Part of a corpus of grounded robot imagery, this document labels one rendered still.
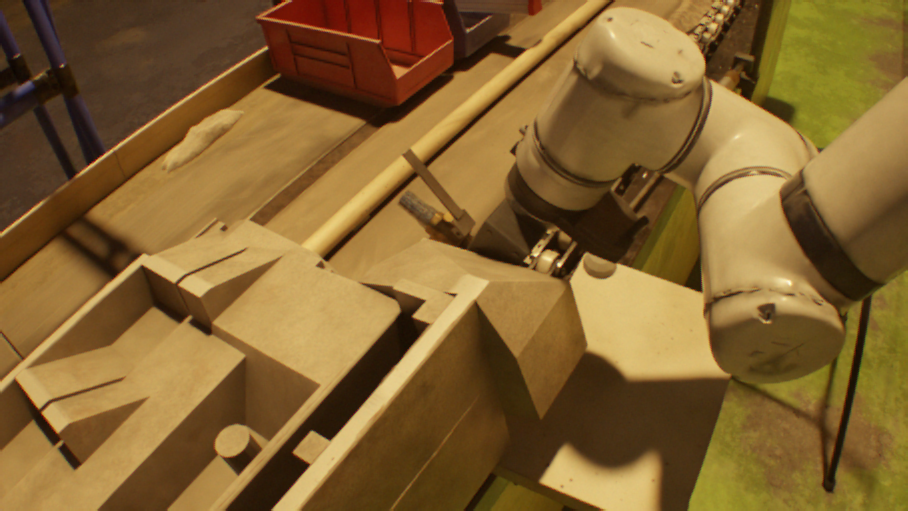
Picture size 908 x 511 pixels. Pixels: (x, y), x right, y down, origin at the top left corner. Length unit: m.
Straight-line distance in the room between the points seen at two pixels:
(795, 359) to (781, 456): 1.25
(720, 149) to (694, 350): 0.30
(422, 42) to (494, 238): 0.74
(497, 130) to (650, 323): 0.48
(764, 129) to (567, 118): 0.15
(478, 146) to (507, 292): 0.57
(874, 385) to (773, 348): 1.51
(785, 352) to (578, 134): 0.21
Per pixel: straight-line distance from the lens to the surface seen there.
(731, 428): 1.62
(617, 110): 0.44
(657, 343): 0.70
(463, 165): 0.98
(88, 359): 0.65
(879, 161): 0.35
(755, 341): 0.37
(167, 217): 1.04
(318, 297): 0.54
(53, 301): 1.02
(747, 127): 0.48
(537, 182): 0.51
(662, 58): 0.44
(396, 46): 1.28
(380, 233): 0.88
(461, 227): 0.66
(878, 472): 1.74
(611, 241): 0.54
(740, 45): 1.42
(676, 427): 0.64
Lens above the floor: 1.35
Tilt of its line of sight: 46 degrees down
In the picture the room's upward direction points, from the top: 5 degrees counter-clockwise
